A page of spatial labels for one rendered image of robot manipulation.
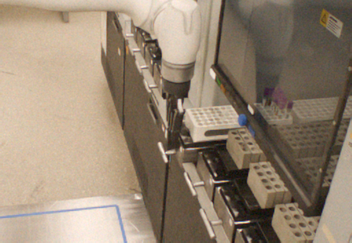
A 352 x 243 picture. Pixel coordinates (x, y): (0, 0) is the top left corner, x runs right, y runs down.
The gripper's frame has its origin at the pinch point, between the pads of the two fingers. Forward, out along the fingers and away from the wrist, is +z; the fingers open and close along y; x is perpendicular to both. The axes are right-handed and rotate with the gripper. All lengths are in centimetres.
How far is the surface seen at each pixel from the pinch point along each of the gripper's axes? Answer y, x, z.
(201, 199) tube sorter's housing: -14.9, -5.5, 11.6
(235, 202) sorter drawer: -31.3, -7.8, -1.7
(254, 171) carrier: -27.4, -13.1, -7.7
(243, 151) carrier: -19.5, -13.4, -8.0
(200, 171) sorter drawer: -11.6, -5.5, 3.7
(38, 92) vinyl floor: 173, 37, 80
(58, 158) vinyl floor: 101, 30, 80
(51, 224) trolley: -32.0, 36.8, -1.9
